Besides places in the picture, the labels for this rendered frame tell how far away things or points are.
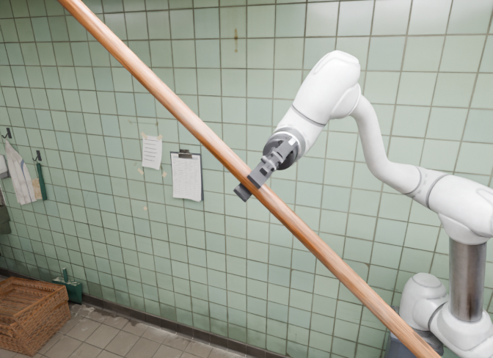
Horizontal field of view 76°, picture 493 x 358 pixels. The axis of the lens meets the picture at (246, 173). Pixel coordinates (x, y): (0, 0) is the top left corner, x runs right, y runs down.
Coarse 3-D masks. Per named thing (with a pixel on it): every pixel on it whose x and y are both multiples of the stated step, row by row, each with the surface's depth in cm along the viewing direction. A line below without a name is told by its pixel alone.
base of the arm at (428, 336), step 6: (396, 306) 155; (396, 312) 148; (414, 330) 137; (420, 330) 136; (420, 336) 137; (426, 336) 137; (432, 336) 137; (426, 342) 136; (432, 342) 135; (438, 342) 135
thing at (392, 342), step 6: (390, 336) 140; (390, 342) 147; (396, 342) 142; (390, 348) 146; (396, 348) 143; (402, 348) 141; (438, 348) 134; (384, 354) 162; (390, 354) 147; (396, 354) 143; (402, 354) 142; (408, 354) 141
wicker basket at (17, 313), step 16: (0, 288) 268; (48, 288) 272; (64, 288) 267; (0, 304) 267; (16, 304) 267; (32, 304) 237; (48, 304) 252; (0, 320) 230; (16, 320) 224; (32, 320) 238
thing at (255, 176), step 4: (260, 164) 58; (256, 168) 56; (260, 168) 57; (252, 172) 54; (256, 172) 55; (260, 172) 56; (268, 172) 58; (272, 172) 59; (248, 176) 53; (252, 176) 53; (256, 176) 54; (260, 176) 55; (264, 176) 56; (268, 176) 57; (252, 180) 53; (256, 180) 53; (260, 180) 54; (264, 180) 55; (256, 184) 53; (260, 184) 53
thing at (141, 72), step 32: (64, 0) 56; (96, 32) 56; (128, 64) 56; (160, 96) 55; (192, 128) 55; (224, 160) 55; (256, 192) 55; (288, 224) 55; (320, 256) 55; (352, 288) 55; (384, 320) 54; (416, 352) 54
